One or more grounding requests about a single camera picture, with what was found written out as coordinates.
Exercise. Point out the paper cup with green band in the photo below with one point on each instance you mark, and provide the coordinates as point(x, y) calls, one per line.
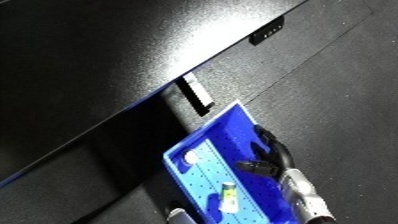
point(189, 156)
point(228, 200)

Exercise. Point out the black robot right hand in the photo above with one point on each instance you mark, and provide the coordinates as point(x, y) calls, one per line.
point(281, 160)

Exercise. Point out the pale robot right arm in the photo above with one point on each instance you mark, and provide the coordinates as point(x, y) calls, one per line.
point(302, 196)

